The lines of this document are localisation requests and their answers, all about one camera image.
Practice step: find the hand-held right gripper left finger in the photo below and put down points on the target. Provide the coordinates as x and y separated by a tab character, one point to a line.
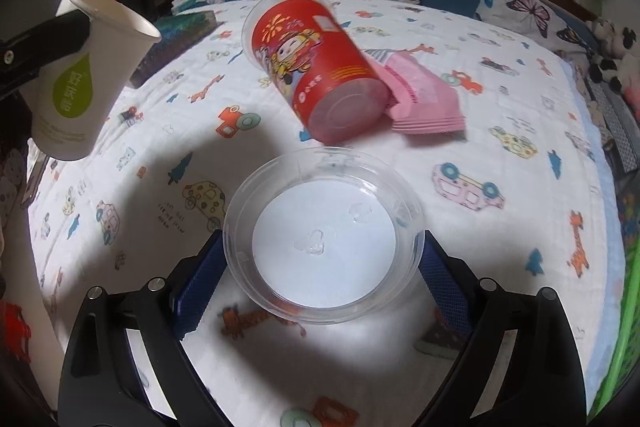
200	287

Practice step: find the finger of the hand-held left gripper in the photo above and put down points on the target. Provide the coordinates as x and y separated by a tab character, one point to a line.
45	44

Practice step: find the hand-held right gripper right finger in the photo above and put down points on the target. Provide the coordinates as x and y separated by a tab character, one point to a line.
450	292

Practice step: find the white paper cup green drop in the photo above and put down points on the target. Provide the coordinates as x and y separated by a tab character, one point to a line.
80	97

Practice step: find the clear plastic round container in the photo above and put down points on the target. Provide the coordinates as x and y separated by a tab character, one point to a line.
320	237

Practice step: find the green plastic basket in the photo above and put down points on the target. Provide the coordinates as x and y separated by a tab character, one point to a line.
622	357

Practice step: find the cartoon printed blanket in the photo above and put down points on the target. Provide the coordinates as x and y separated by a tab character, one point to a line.
500	187

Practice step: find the black box with colourful print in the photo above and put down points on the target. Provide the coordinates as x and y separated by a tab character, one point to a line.
175	37

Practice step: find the stack of pink napkins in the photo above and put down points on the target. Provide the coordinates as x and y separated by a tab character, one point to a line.
425	99

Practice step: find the red cartoon printed tub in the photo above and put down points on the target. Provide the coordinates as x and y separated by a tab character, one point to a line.
310	67

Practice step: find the pink plush toy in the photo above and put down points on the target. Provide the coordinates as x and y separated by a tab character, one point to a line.
631	87

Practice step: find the small butterfly print pillow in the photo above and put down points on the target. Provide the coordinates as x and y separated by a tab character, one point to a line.
572	39

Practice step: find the black and white plush cow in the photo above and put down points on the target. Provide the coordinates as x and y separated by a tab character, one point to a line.
607	52

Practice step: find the large butterfly print pillow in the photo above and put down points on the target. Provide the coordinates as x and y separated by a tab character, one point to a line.
525	9

